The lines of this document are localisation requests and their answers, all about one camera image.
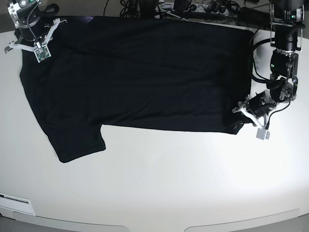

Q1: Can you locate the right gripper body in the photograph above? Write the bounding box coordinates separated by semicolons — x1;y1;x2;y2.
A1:
18;19;51;43

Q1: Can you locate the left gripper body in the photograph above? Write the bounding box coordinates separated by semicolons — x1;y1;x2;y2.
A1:
245;90;277;119

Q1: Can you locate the black T-shirt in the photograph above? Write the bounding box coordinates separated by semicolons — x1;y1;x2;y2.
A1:
20;16;253;163

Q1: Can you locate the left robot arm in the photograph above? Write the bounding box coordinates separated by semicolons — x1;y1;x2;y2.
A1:
233;0;305;130

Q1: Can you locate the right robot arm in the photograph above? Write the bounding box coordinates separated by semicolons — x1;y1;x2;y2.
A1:
8;0;59;43

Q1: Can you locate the black box on floor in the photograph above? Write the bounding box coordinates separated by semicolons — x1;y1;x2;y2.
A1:
238;7;270;26

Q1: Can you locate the grey power strip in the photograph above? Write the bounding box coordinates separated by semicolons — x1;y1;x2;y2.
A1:
189;1;228;14

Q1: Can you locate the white label plate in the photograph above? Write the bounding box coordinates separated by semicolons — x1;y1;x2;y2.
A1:
0;193;35;216

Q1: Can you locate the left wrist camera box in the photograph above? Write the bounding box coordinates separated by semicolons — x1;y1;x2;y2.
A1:
256;128;270;140

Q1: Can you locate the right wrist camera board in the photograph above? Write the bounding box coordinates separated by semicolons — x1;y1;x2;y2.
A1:
34;45;51;63

